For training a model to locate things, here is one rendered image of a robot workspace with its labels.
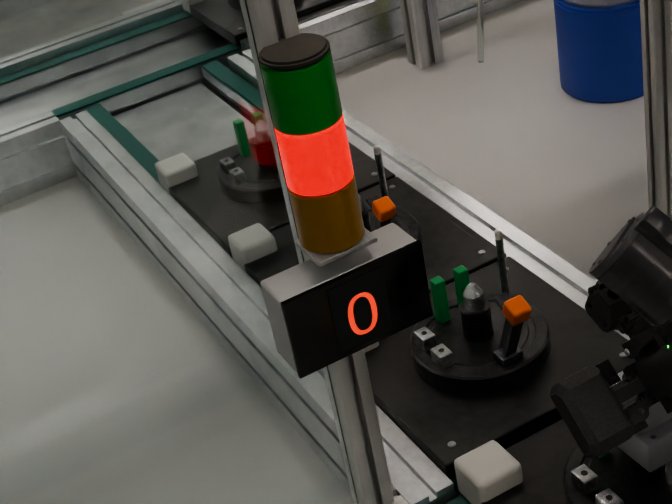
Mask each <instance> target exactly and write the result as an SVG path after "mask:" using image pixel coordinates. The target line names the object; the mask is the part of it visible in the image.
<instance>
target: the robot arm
mask: <svg viewBox="0 0 672 504"><path fill-rule="evenodd" d="M589 273H590V274H591V275H593V276H594V277H595V278H596V279H598V281H597V282H596V284H595V285H593V286H591V287H589V288H588V294H589V296H588V298H587V301H586V303H585V309H586V312H587V313H588V315H589V316H590V317H591V318H592V319H593V321H594V322H595V323H596V324H597V325H598V327H599V328H600V329H601V330H602V331H603V332H607V333H608V332H610V331H612V330H619V331H620V332H621V333H622V334H624V333H625V334H626V335H628V336H629V338H630V340H628V341H627V342H625V343H623V344H622V347H623V348H624V353H625V354H626V355H627V356H628V357H629V359H632V358H634V359H635V362H633V363H631V364H629V365H628V366H626V367H624V368H623V373H624V374H625V376H626V377H627V378H626V379H625V380H621V379H620V377H619V376H618V374H617V373H616V371H615V369H614V368H613V366H612V364H611V363H610V361H609V359H607V360H605V361H603V362H601V363H599V364H597V365H595V366H589V367H586V368H584V369H582V370H580V371H579V372H577V373H575V374H573V375H571V376H569V377H567V378H565V379H564V380H562V381H560V382H558V383H557V384H555V385H554V386H552V388H551V391H550V393H549V395H550V398H551V399H552V401H553V403H554V405H555V406H556V408H557V410H558V411H559V413H560V415H561V417H562V418H563V420H564V422H565V423H566V425H567V427H568V428H569V430H570V432H571V434H572V435H573V437H574V439H575V440H576V442H577V444H578V446H579V447H580V449H581V451H582V452H583V454H584V456H585V457H587V458H590V459H595V458H597V457H599V456H601V455H603V454H604V453H606V452H608V451H610V450H611V449H613V448H615V447H617V446H618V445H620V444H622V443H624V442H626V441H627V440H629V439H630V438H631V437H632V436H633V435H634V434H636V433H638V432H640V431H641V430H643V429H645V428H647V427H648V424H647V422H646V421H645V420H646V419H647V418H648V416H649V407H650V406H652V405H654V404H656V403H658V402H659V401H660V402H661V404H662V406H663V407H664V409H665V410H666V412H667V414H669V413H671V412H672V221H671V219H670V218H669V217H668V216H667V215H666V214H664V213H663V212H662V211H661V210H659V209H658V208H657V207H655V206H652V207H651V208H650V209H649V210H648V211H647V212H646V213H645V212H642V213H641V214H640V215H639V216H637V217H636V218H635V217H634V216H633V217H632V218H631V219H629V220H628V222H627V223H626V225H625V226H624V227H623V228H622V229H621V230H620V231H619V232H618V233H617V234H616V236H615V237H614V238H613V239H612V240H611V241H610V242H608V244H607V246H606V248H605V249H604V250H603V251H602V253H601V254H600V255H599V256H598V258H597V259H596V260H595V262H594V263H593V264H592V266H591V268H590V270H589ZM635 374H636V375H637V376H638V379H636V380H635V381H633V382H630V381H629V380H630V379H632V378H631V376H632V377H633V378H634V377H635V376H636V375H635ZM645 390H646V391H647V392H648V393H647V395H646V394H644V395H643V397H642V396H641V397H639V396H638V394H639V393H641V392H643V391H645ZM639 400H640V401H639ZM637 401H639V402H637ZM636 402H637V403H636Z"/></svg>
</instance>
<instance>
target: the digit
mask: <svg viewBox="0 0 672 504"><path fill-rule="evenodd" d="M327 294H328V299H329V303H330V308H331V313H332V317H333V322H334V326H335V331H336V336H337V340H338V345H339V350H340V354H343V353H345V352H347V351H349V350H351V349H353V348H355V347H357V346H359V345H362V344H364V343H366V342H368V341H370V340H372V339H374V338H376V337H378V336H380V335H383V334H385V333H387V332H389V331H391V330H393V329H394V328H393V323H392V317H391V312H390V306H389V301H388V295H387V290H386V284H385V279H384V274H383V268H382V266H381V267H379V268H377V269H375V270H372V271H370V272H368V273H366V274H364V275H361V276H359V277H357V278H355V279H353V280H350V281H348V282H346V283H344V284H342V285H340V286H337V287H335V288H333V289H331V290H329V291H327Z"/></svg>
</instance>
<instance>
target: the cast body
mask: <svg viewBox="0 0 672 504"><path fill-rule="evenodd" d="M618 376H619V377H620V379H621V380H625V379H626V378H627V377H626V376H625V374H624V373H623V371H622V372H620V373H618ZM645 421H646V422H647V424H648V427H647V428H645V429H643V430H641V431H640V432H638V433H636V434H634V435H633V436H632V437H631V438H630V439H629V440H627V441H626V442H624V443H622V444H620V445H618V446H617V447H619V448H620V449H621V450H622V451H624V452H625V453H626V454H627V455H629V456H630V457H631V458H632V459H634V460H635V461H636V462H637V463H639V464H640V465H641V466H642V467H644V468H645V469H646V470H647V471H649V472H652V471H654V470H656V469H658V468H659V467H661V466H663V465H665V464H666V463H668V462H670V461H672V412H671V413H669V414H667V412H666V410H665V409H664V407H663V406H662V404H661V402H660V401H659V402H658V403H656V404H654V405H652V406H650V407H649V416H648V418H647V419H646V420H645Z"/></svg>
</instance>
